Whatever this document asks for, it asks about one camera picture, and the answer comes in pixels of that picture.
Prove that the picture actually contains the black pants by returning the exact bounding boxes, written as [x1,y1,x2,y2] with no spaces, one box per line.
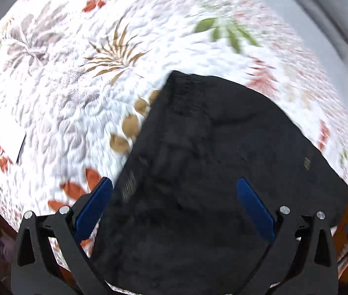
[91,71,348,294]

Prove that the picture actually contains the small white card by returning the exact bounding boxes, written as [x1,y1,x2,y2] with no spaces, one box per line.
[2,121,26,163]

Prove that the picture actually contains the floral white quilt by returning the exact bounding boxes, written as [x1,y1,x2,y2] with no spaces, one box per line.
[0,0,348,294]

